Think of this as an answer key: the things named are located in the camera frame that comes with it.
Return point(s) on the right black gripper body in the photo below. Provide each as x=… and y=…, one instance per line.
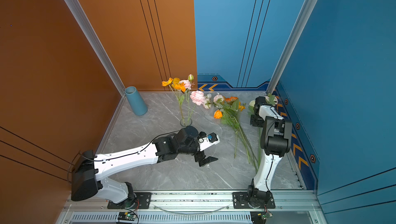
x=257, y=121

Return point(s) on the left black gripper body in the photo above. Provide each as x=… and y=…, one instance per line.
x=199, y=151

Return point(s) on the white rose flower stem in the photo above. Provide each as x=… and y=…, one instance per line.
x=259, y=132

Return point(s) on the clear glass vase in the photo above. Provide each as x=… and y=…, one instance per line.
x=184, y=122

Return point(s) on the pink peony flower stem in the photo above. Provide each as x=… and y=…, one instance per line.
x=193, y=98

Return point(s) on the orange poppy flower stem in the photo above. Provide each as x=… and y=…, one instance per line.
x=178, y=88

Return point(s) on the pink rose flower stem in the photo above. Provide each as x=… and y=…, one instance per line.
x=271, y=100

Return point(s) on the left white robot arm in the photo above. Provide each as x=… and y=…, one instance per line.
x=90, y=176

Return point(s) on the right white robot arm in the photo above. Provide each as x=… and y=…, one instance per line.
x=275, y=143

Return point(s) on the blue cylindrical vase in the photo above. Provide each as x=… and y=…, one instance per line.
x=136, y=101

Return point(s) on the red orange flower stem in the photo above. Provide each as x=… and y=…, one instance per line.
x=220, y=102

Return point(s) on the orange rose flower stem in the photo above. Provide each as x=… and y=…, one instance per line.
x=231, y=118

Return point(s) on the right circuit board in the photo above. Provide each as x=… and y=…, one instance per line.
x=258, y=217

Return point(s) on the left green circuit board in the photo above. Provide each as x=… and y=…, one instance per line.
x=127, y=218

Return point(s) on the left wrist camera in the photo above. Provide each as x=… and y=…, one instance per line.
x=207, y=141

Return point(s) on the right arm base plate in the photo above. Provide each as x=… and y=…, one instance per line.
x=265, y=200

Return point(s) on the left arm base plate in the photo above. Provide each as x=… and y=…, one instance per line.
x=141, y=201

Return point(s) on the aluminium front rail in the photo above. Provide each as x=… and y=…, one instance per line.
x=199, y=207

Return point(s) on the right aluminium corner post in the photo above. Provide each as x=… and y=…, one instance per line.
x=298, y=28

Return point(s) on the aluminium corner post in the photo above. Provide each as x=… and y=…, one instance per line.
x=92, y=37
x=298, y=28

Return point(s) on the left aluminium corner post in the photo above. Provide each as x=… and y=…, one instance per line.
x=92, y=37

